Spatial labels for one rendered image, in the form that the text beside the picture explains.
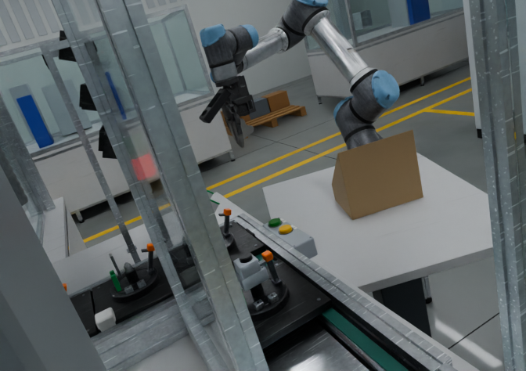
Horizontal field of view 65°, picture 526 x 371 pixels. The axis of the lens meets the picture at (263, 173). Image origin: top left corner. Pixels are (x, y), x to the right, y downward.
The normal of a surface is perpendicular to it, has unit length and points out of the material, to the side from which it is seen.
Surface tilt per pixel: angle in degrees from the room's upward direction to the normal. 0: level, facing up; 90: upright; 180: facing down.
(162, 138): 90
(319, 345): 0
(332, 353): 0
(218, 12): 90
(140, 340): 90
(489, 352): 0
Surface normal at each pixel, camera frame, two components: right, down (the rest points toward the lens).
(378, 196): 0.15, 0.30
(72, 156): 0.42, 0.20
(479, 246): -0.26, -0.91
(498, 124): -0.86, 0.38
